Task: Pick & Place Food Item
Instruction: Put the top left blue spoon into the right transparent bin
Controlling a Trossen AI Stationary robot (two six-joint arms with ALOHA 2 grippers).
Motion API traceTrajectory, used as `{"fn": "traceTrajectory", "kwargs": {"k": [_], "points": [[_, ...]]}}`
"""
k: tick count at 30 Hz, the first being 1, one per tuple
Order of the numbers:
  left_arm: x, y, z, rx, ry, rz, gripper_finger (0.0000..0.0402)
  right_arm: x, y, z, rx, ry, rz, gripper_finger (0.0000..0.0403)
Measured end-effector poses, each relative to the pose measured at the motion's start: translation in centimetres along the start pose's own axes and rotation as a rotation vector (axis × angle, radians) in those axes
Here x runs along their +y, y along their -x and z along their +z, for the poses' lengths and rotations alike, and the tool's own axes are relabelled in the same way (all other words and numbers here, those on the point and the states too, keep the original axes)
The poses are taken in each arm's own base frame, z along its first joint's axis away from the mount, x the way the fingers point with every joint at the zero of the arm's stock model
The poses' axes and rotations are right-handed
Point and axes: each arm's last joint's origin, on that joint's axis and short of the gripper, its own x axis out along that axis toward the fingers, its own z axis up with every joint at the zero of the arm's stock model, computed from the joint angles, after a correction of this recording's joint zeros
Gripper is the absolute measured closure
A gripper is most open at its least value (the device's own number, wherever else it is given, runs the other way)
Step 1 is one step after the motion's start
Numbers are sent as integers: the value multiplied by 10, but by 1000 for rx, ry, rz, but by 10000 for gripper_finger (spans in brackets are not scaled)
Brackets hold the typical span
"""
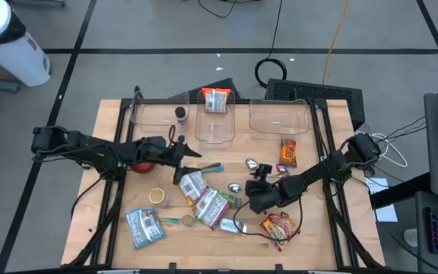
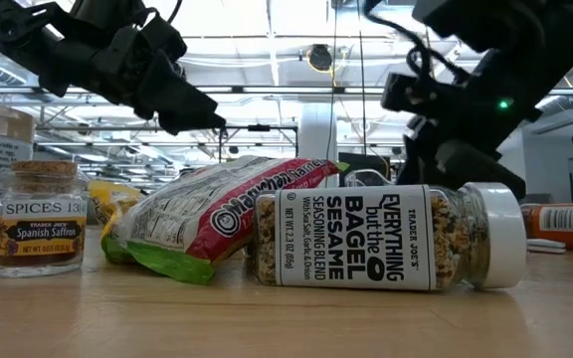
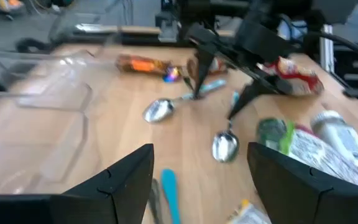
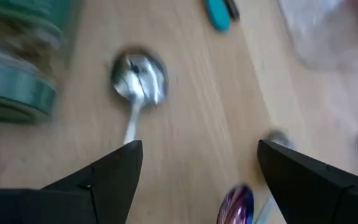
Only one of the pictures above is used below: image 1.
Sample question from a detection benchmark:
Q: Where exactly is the white-label spice jar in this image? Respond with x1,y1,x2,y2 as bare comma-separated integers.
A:
218,217,249,234

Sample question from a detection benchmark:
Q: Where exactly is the yellow ramen packet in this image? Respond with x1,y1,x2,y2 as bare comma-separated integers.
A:
177,170,210,207

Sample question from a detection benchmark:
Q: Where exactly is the black perforated metal case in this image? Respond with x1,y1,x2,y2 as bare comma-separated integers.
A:
265,78,366,131

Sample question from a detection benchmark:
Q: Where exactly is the orange ramen packet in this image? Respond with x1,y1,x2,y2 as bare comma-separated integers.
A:
202,87,232,114

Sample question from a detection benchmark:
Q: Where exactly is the black-lid spice jar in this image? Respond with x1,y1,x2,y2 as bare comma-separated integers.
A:
174,106,190,129

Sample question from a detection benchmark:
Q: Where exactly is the red ramen packet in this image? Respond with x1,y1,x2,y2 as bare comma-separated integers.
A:
260,211,302,253

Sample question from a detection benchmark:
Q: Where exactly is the yellow floor cable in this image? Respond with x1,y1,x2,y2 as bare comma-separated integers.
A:
322,0,351,86

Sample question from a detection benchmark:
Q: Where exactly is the grey computer mouse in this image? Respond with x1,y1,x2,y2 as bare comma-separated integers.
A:
403,228,420,248

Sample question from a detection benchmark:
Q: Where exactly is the white trash bin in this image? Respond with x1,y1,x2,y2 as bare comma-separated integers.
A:
0,0,52,88

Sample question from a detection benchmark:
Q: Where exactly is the red and black bowl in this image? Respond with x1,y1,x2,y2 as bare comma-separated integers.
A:
130,161,156,175

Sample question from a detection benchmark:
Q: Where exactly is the orange candy bar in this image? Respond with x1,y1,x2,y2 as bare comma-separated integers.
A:
279,138,298,169

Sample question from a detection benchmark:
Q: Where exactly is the black coiled floor cable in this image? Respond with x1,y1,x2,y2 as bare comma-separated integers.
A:
254,0,289,89

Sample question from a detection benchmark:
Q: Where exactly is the white cable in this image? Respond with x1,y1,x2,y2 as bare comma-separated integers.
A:
354,130,409,169

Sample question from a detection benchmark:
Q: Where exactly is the narrow clear plastic bin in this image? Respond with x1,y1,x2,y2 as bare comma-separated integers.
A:
194,88,237,150

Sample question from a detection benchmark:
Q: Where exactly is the white paper sheet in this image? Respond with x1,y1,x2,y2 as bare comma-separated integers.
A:
364,177,399,223

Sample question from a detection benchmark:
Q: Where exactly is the tan round cup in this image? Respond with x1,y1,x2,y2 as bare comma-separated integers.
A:
148,186,171,207

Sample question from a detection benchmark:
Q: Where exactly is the green ramen packet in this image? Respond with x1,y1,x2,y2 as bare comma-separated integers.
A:
193,186,243,231

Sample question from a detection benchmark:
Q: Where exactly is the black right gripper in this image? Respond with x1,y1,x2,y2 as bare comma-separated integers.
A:
243,163,282,215

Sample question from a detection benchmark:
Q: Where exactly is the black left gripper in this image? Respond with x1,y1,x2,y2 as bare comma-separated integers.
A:
141,134,204,187

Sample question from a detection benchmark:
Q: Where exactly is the blue ramen packet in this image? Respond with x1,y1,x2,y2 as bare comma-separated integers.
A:
124,207,167,251

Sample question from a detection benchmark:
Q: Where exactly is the wide clear plastic bin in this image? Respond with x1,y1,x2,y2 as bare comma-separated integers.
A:
248,97,311,141
129,90,191,133

